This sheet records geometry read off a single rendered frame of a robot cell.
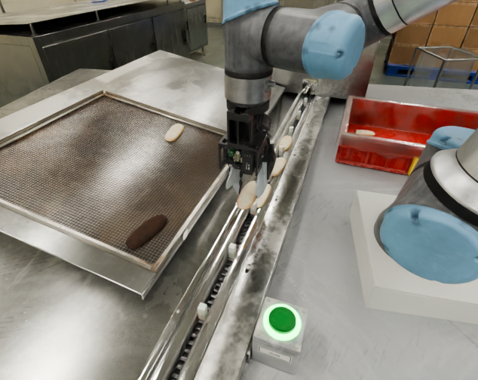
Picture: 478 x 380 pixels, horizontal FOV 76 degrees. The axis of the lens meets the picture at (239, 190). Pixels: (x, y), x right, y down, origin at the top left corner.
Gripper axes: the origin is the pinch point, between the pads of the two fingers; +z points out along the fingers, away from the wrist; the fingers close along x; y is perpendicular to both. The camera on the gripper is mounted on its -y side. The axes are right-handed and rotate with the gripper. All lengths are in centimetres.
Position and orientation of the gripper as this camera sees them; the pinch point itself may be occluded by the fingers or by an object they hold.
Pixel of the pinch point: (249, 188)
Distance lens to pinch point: 63.8
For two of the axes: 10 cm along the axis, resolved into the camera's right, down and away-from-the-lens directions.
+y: -3.3, 5.8, -7.5
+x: 9.4, 2.0, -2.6
